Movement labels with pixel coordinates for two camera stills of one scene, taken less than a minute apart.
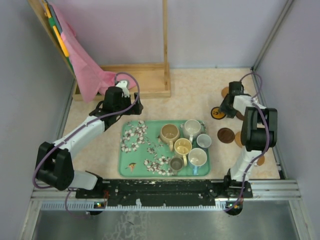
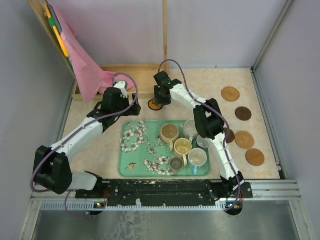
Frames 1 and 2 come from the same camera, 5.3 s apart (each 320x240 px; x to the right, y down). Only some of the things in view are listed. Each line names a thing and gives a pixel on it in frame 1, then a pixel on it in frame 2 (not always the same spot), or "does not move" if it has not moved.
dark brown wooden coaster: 226,135 does not move
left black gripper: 136,109 does not move
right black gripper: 229,114 -> 158,101
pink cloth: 92,78 does not move
